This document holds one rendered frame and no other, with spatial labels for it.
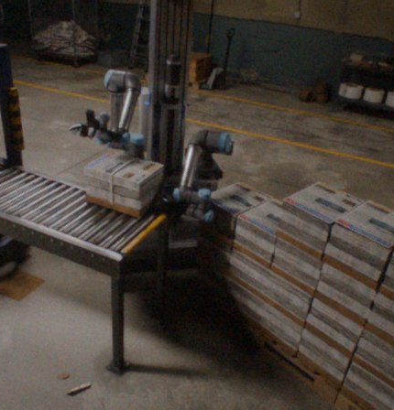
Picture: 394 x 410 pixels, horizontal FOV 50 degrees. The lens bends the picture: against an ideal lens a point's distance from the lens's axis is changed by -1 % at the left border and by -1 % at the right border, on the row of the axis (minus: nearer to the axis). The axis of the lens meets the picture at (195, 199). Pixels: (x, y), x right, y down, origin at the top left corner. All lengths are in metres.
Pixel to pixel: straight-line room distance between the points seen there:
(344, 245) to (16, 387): 1.90
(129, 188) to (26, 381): 1.22
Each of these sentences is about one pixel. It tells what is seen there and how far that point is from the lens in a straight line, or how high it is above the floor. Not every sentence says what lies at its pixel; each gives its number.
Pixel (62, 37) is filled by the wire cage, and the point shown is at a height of 0.61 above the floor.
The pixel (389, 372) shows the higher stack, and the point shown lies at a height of 0.45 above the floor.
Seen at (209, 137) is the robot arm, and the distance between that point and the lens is 2.57.
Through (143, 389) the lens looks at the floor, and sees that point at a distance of 2.59.
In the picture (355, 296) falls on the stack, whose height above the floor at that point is 0.74.
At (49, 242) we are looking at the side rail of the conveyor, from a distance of 2.36.
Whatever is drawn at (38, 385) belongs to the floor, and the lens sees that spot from 2.67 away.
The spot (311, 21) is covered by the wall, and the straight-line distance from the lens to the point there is 8.90.
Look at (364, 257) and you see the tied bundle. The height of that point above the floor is 0.97.
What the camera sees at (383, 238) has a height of 1.07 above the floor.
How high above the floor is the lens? 2.07
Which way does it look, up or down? 29 degrees down
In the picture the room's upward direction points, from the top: 5 degrees clockwise
